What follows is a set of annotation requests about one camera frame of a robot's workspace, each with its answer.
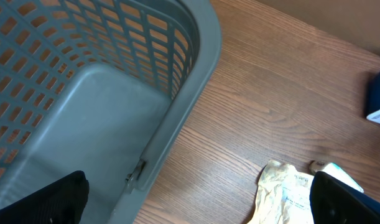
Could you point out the clear bag beige contents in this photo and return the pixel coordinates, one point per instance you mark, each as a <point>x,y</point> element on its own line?
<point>283,196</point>

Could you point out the cardboard box at back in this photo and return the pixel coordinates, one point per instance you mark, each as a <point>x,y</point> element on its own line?
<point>355,21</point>

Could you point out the white barcode scanner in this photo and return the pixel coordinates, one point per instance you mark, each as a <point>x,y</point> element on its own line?
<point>373,100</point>

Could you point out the grey plastic mesh basket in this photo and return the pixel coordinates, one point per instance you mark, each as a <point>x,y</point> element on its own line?
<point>98,86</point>

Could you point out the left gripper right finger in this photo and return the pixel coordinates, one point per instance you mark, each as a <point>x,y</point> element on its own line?
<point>334,202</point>

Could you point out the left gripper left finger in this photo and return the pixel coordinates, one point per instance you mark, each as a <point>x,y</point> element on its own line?
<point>60,202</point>

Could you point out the teal white tissue pack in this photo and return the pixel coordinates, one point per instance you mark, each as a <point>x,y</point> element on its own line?
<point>335,171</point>

